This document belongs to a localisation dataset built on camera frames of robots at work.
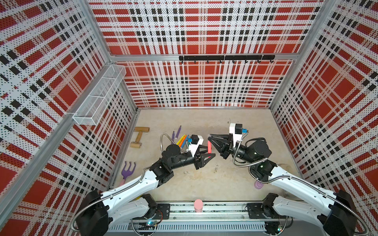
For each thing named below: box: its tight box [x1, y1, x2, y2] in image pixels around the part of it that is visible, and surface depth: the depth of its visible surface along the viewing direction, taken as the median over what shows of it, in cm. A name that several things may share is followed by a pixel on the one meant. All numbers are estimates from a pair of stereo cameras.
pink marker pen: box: [207, 140, 213, 154], surface depth 64 cm
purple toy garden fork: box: [119, 160, 137, 186], surface depth 90 cm
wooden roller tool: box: [129, 126, 150, 149], surface depth 105 cm
